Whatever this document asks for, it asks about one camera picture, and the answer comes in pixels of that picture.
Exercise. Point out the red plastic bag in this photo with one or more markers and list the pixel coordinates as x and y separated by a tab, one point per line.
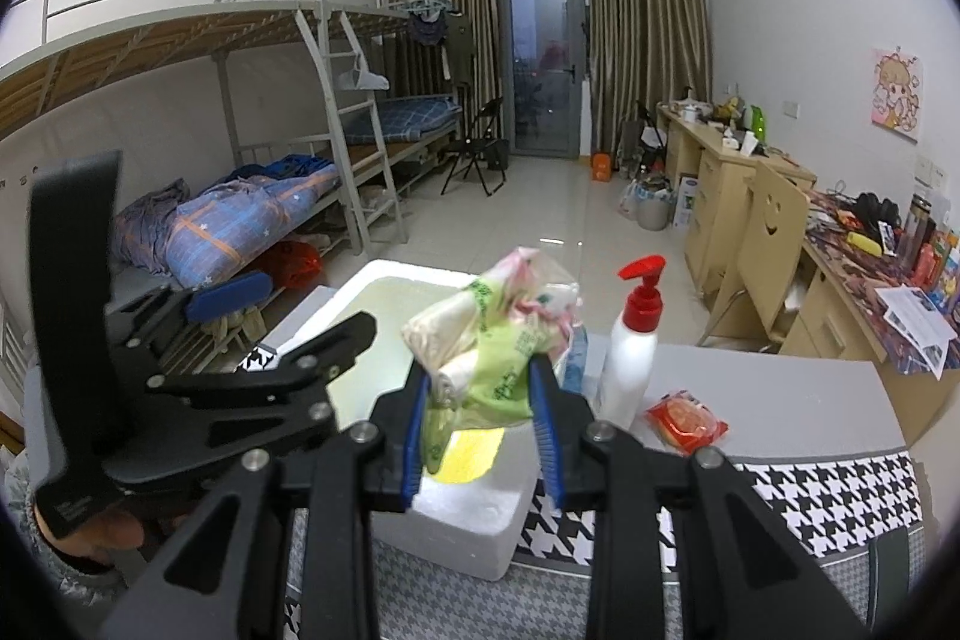
289	265

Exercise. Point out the white foam box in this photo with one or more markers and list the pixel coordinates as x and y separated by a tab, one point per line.
450	520

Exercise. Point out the cartoon wall poster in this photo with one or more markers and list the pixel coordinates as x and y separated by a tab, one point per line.
896	93

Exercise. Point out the blue and white carton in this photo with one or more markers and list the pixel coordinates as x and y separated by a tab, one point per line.
685	197

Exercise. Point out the printed papers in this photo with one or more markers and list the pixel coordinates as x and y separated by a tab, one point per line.
919	325

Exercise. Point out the blue plaid quilt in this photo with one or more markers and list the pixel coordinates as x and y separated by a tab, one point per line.
247	212

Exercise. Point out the bundle of plastic bags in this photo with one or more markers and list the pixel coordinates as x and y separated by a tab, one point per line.
502	340

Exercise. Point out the yellow desk item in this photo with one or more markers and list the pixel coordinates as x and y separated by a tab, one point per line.
862	242

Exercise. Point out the wooden chair with smiley cutout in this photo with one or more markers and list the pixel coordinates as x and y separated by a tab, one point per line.
765	250

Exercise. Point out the houndstooth tablecloth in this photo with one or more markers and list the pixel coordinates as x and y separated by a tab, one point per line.
825	497

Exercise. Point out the white pump bottle red cap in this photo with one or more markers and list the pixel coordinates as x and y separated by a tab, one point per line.
626	362

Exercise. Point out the black headphones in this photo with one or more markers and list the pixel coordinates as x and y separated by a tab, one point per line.
874	211

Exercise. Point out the plain wooden desk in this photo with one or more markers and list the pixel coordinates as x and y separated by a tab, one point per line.
709	190

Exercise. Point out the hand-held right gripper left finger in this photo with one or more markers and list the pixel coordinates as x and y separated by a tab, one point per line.
416	452

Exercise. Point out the row of toiletry bottles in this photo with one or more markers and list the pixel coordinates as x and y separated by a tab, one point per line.
934	257

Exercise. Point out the wooden desk with printed cover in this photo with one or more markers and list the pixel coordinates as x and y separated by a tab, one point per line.
840	340

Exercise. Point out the hanging dark coat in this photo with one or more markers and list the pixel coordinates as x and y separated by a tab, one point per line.
459	48

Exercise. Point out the person's left forearm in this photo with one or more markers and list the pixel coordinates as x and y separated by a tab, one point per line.
67	591

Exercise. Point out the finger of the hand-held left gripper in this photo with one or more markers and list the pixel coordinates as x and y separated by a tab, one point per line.
300	370
229	295

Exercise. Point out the purple plaid cloth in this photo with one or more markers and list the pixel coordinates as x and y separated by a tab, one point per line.
146	227

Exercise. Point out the dark blue cloth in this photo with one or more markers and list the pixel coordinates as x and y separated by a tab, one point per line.
285	166

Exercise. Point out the white pot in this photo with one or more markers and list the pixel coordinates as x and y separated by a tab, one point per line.
690	110

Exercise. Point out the person's left hand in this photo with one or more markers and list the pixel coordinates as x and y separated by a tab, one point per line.
105	531

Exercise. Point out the yellow sponge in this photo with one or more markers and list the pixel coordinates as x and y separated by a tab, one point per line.
469	456

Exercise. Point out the white wall socket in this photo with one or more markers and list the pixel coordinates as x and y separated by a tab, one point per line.
930	171

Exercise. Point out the bags on floor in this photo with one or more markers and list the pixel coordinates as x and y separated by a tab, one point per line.
649	205

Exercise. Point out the white metal bunk bed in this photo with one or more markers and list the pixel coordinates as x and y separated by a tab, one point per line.
412	115
187	33

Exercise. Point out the hanging dark blue garment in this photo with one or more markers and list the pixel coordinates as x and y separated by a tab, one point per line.
427	25

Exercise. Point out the black folding chair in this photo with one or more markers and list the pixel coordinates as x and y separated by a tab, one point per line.
476	149

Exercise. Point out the orange bag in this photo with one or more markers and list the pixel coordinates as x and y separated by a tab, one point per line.
601	168

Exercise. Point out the glass balcony door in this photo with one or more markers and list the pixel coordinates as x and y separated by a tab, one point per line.
540	25

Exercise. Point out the red snack packet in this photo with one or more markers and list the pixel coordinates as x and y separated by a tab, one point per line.
686	422

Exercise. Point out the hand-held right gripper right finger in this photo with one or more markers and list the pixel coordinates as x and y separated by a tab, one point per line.
544	430

